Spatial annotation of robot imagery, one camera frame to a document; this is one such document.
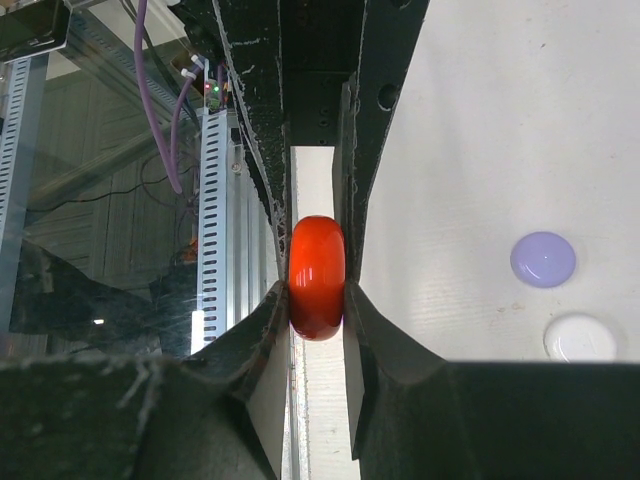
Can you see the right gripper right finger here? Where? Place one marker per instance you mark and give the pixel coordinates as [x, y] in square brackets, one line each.
[466, 126]

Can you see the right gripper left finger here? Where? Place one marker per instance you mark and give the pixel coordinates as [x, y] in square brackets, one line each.
[219, 413]

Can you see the red earbud case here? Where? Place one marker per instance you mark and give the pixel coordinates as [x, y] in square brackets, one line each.
[317, 275]

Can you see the purple earbud case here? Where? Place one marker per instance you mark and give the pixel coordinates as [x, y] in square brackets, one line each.
[543, 259]

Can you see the slotted cable duct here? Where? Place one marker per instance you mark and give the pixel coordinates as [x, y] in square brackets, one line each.
[209, 320]

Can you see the aluminium mounting rail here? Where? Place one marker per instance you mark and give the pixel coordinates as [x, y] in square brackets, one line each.
[250, 262]

